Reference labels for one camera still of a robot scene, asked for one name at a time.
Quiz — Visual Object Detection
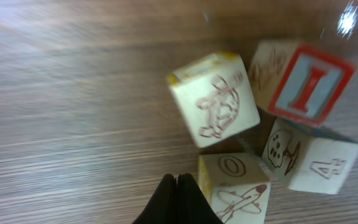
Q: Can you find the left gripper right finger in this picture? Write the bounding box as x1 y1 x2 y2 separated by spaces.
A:
176 173 223 224

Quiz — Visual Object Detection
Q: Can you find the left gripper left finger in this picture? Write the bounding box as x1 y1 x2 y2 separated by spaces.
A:
133 174 177 224

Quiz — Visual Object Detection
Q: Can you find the white picture block yellow side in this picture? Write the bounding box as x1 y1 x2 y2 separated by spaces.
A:
198 152 271 224

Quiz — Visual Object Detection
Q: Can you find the white block blue edge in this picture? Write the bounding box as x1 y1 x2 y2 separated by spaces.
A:
262 118 358 195

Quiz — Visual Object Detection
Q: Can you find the red letter block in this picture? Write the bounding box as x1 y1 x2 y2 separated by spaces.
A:
248 40 356 127

